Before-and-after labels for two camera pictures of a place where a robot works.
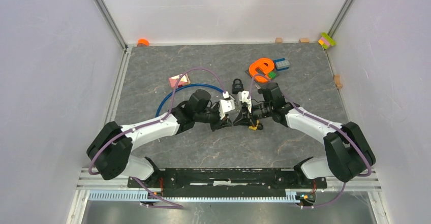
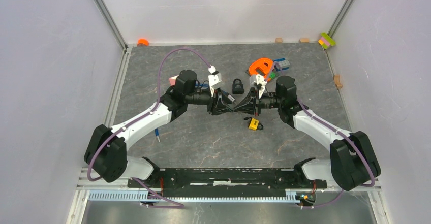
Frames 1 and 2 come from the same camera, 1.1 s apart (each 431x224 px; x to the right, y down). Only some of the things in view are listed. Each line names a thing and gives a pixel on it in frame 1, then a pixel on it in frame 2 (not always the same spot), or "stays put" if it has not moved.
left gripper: [219, 123] -> [217, 104]
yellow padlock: [254, 128] stays put
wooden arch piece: [337, 81] stays put
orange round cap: [143, 42] stays put
